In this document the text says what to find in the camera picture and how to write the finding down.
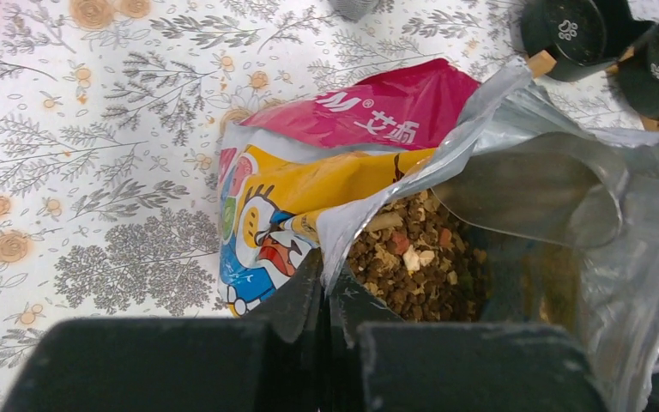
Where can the grey microphone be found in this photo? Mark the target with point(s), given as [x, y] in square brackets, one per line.
[353, 10]

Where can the pet food kibble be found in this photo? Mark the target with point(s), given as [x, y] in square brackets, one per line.
[414, 257]

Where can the left black pet bowl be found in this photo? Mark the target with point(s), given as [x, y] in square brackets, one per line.
[568, 40]

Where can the floral table mat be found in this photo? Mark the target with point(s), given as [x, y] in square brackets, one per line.
[112, 114]

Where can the clear plastic scoop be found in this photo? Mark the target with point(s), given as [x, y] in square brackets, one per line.
[558, 188]

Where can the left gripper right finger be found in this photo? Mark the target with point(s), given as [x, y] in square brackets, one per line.
[381, 363]

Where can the cat food bag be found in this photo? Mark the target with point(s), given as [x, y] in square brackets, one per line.
[308, 174]

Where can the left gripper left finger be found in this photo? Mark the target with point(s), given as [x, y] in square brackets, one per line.
[264, 361]

